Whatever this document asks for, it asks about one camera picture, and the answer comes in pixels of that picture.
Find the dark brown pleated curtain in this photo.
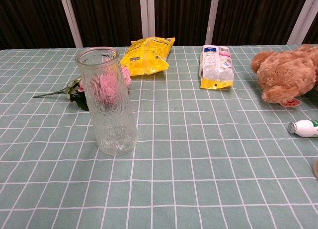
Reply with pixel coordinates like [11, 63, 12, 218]
[0, 0, 318, 51]

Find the pink artificial flower bouquet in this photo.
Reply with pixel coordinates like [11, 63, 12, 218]
[33, 65, 132, 112]

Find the white and yellow snack packet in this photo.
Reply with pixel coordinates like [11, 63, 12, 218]
[200, 44, 235, 89]

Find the white slanted frame post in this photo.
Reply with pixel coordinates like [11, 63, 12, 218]
[287, 0, 318, 45]
[58, 0, 83, 48]
[205, 0, 221, 46]

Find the yellow snack bag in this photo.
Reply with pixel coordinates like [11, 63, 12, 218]
[120, 36, 176, 77]

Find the white and green bottle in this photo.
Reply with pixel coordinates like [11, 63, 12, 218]
[288, 119, 318, 138]

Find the green checked tablecloth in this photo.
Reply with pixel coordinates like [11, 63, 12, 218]
[0, 43, 318, 229]

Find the white upright frame post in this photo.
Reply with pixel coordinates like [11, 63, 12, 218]
[138, 0, 149, 40]
[148, 0, 157, 38]

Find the brown plush teddy bear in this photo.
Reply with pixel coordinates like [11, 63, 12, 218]
[250, 43, 318, 108]

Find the textured clear glass vase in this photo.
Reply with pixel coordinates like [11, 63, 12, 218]
[75, 47, 139, 156]

